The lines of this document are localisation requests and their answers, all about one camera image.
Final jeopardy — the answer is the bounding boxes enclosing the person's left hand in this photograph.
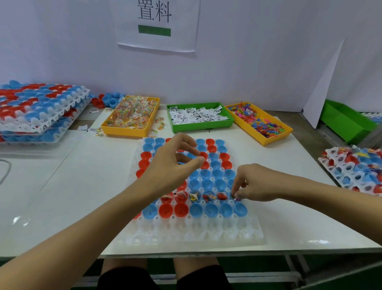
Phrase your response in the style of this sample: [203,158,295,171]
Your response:
[140,133,206,200]

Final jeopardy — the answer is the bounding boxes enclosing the person's right hand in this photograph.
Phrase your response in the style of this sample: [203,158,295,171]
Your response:
[231,163,287,202]

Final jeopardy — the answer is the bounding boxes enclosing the person's left forearm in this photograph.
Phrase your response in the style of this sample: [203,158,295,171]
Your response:
[0,179,168,290]

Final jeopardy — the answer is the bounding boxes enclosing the person's right forearm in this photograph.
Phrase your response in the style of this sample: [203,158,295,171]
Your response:
[281,175,382,246]

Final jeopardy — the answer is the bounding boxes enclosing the blue and red capsule halves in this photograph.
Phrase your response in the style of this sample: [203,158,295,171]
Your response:
[135,137,249,220]

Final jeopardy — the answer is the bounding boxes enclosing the green plastic tray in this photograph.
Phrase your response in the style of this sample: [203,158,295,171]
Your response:
[166,102,235,134]

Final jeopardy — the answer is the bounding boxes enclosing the pile of white paper slips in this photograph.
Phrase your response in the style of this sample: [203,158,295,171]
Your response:
[169,105,229,125]

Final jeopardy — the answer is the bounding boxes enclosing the yellow tray of plastic toys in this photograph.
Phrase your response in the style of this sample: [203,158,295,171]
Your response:
[224,102,293,146]

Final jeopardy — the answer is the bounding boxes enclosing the loose candy packets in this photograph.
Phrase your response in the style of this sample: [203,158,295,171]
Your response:
[151,117,166,134]

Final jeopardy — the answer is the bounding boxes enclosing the white plastic capsule tray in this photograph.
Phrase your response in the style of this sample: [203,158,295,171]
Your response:
[125,137,265,247]

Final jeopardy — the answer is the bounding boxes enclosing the pile of colourful plastic toys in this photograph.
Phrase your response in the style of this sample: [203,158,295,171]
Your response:
[228,103,286,138]

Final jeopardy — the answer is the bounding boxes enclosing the yellow tray of candy packets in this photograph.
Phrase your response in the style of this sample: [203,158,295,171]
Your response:
[101,95,160,138]

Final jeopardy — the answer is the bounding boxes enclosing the pile of clear candy packets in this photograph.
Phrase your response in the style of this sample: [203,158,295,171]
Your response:
[107,96,157,129]

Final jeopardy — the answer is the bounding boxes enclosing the person's right leg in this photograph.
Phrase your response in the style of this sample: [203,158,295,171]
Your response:
[173,257,221,277]

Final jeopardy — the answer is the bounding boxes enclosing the person's leg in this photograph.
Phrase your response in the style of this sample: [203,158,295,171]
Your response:
[173,257,221,277]
[100,258,149,277]

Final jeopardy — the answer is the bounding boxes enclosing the heap of loose capsule halves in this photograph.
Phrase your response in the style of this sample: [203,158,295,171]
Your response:
[91,92,126,109]

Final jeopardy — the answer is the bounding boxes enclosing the white trays of filled capsules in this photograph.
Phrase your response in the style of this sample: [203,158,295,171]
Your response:
[318,145,382,197]

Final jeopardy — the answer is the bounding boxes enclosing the black shorts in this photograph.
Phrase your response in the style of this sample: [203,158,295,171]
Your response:
[97,264,233,290]

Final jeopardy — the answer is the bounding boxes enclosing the person's left leg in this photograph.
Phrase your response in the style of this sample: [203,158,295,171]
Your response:
[100,258,149,277]

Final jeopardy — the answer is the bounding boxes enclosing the green plastic bin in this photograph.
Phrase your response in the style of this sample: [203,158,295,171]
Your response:
[320,99,378,146]

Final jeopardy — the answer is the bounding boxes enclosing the white tray of closed capsules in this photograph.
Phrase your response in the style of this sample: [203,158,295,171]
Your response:
[0,80,91,134]
[0,97,94,144]

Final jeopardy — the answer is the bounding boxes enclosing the white paper wall sign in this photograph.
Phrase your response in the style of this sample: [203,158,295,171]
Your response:
[109,0,201,53]

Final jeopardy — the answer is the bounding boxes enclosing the grey cable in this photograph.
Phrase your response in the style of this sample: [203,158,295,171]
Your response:
[0,159,12,186]

